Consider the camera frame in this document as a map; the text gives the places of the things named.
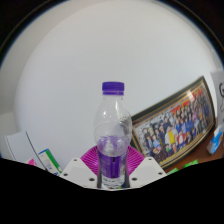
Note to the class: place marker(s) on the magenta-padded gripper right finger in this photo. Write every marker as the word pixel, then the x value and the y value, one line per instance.
pixel 146 170

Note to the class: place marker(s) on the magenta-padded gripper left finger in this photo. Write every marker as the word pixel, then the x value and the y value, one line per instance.
pixel 78 171

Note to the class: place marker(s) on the clear purple-capped water bottle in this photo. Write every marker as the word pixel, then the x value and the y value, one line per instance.
pixel 112 133

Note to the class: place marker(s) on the green packet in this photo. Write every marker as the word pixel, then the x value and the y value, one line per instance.
pixel 172 171
pixel 191 163

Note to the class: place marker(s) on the framed group picture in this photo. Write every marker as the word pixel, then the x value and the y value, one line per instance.
pixel 173 130

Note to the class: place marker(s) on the white cabinet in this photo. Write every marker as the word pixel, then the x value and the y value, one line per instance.
pixel 21 148

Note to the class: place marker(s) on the white paper gift bag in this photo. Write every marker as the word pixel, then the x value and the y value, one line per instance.
pixel 218 90

